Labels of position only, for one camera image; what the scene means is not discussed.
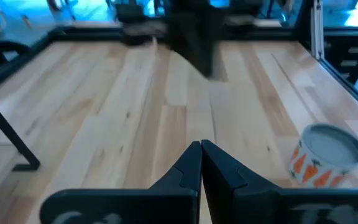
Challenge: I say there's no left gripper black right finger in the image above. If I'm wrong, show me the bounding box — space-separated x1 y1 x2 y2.
201 139 358 224

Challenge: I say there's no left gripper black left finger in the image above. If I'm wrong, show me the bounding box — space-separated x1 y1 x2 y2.
39 141 203 224

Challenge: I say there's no small can carrots print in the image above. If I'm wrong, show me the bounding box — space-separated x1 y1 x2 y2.
288 123 358 189

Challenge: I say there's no wooden shelf black metal frame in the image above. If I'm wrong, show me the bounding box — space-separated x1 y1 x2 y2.
0 91 42 224

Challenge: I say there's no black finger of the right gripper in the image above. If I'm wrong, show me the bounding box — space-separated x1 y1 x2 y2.
169 18 206 74
197 15 223 78

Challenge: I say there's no black arched handle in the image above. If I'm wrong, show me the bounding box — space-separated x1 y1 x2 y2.
0 40 30 69

